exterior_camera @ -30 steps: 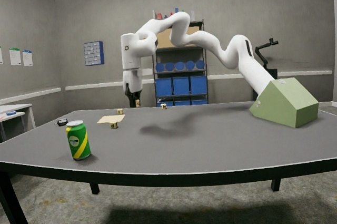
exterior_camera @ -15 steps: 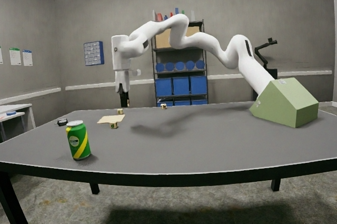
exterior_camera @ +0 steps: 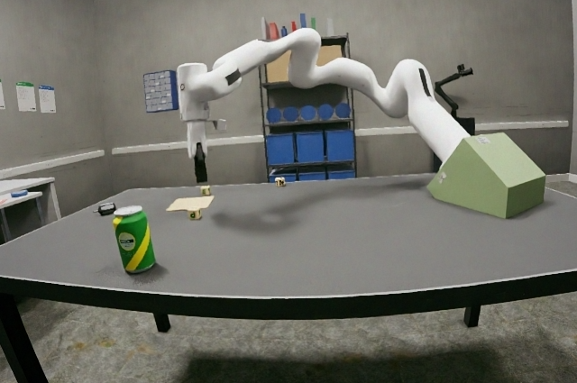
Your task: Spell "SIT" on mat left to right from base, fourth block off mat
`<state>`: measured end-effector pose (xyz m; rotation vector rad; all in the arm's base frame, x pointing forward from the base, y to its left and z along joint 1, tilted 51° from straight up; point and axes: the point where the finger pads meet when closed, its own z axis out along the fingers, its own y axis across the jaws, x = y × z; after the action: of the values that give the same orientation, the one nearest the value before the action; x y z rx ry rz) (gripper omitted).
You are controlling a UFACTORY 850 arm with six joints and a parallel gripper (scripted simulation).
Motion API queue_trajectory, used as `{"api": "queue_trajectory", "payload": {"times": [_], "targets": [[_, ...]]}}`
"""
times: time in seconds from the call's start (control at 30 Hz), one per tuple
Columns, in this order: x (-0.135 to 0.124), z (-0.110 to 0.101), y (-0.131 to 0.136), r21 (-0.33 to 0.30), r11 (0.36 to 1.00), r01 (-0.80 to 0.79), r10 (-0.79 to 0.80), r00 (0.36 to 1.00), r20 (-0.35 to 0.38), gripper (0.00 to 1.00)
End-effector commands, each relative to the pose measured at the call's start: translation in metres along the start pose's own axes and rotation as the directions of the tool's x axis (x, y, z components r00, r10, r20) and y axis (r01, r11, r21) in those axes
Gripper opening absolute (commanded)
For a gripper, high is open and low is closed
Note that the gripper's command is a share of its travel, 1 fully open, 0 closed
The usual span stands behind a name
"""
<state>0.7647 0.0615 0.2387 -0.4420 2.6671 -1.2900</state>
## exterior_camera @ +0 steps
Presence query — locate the beige square mat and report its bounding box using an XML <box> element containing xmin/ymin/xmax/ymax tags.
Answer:
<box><xmin>166</xmin><ymin>196</ymin><xmax>214</xmax><ymax>212</ymax></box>

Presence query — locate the green drink can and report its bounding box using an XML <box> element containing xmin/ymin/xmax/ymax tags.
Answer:
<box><xmin>113</xmin><ymin>206</ymin><xmax>155</xmax><ymax>273</ymax></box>

